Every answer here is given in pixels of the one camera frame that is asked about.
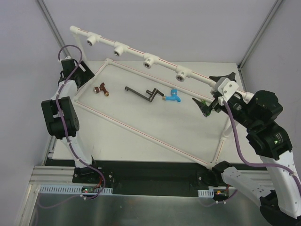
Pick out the white PVC pipe frame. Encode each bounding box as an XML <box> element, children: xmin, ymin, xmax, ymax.
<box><xmin>69</xmin><ymin>25</ymin><xmax>256</xmax><ymax>169</ymax></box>

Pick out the aluminium enclosure frame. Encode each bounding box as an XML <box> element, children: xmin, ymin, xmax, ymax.
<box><xmin>14</xmin><ymin>0</ymin><xmax>301</xmax><ymax>226</ymax></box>

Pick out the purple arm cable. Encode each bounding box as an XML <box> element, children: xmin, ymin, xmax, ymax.
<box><xmin>222</xmin><ymin>100</ymin><xmax>301</xmax><ymax>208</ymax></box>
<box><xmin>55</xmin><ymin>44</ymin><xmax>106</xmax><ymax>209</ymax></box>

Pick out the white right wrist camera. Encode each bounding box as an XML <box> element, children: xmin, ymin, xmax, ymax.
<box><xmin>211</xmin><ymin>77</ymin><xmax>239</xmax><ymax>106</ymax></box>

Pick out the white cable duct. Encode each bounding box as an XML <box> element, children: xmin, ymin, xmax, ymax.
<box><xmin>198</xmin><ymin>188</ymin><xmax>229</xmax><ymax>198</ymax></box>
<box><xmin>40</xmin><ymin>185</ymin><xmax>113</xmax><ymax>195</ymax></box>

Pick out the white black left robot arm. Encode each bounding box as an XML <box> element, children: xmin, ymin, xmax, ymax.
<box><xmin>41</xmin><ymin>57</ymin><xmax>100</xmax><ymax>183</ymax></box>

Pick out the grey metal long-spout faucet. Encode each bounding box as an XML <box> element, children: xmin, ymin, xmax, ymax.
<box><xmin>124</xmin><ymin>86</ymin><xmax>164</xmax><ymax>104</ymax></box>

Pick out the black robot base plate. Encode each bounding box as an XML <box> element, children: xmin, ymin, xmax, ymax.
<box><xmin>46</xmin><ymin>159</ymin><xmax>236</xmax><ymax>199</ymax></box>

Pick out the blue plastic faucet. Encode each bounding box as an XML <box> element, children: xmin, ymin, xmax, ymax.
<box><xmin>162</xmin><ymin>89</ymin><xmax>181</xmax><ymax>102</ymax></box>

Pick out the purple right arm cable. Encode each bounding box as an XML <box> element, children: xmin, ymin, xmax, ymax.
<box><xmin>222</xmin><ymin>100</ymin><xmax>301</xmax><ymax>208</ymax></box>

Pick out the left white cable duct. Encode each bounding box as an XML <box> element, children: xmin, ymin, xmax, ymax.
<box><xmin>40</xmin><ymin>185</ymin><xmax>113</xmax><ymax>195</ymax></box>

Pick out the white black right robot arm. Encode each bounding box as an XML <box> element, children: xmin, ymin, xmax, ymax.
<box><xmin>197</xmin><ymin>73</ymin><xmax>301</xmax><ymax>226</ymax></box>

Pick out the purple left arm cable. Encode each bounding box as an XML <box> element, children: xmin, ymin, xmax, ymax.
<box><xmin>55</xmin><ymin>44</ymin><xmax>106</xmax><ymax>209</ymax></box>

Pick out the green plastic faucet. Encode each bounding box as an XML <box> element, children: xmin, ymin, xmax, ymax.
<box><xmin>200</xmin><ymin>99</ymin><xmax>208</xmax><ymax>117</ymax></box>

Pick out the right white cable duct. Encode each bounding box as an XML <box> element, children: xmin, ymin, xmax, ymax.
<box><xmin>198</xmin><ymin>188</ymin><xmax>229</xmax><ymax>198</ymax></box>

